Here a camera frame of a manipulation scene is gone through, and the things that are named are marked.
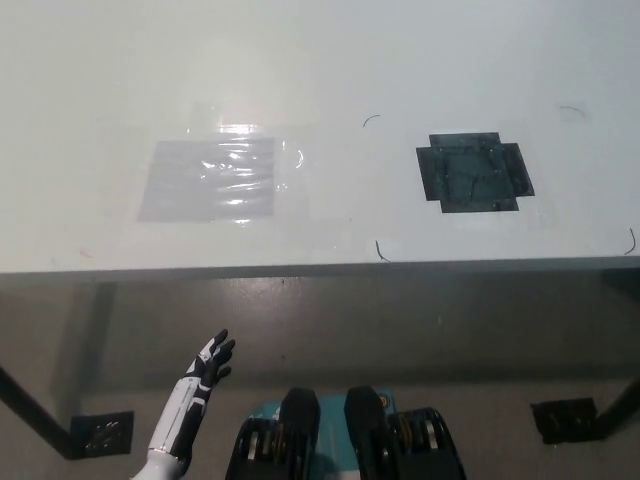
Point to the clear plastic film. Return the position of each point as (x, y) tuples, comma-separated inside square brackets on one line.
[(310, 180)]

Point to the right table foot plate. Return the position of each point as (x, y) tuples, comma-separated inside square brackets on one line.
[(562, 420)]

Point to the grey tape patch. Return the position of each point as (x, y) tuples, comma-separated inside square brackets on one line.
[(200, 185)]

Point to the black teal robot body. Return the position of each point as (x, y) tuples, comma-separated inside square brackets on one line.
[(360, 440)]

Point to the black tape mark patch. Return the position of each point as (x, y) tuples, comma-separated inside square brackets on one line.
[(470, 172)]

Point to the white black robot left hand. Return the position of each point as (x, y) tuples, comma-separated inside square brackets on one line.
[(192, 395)]

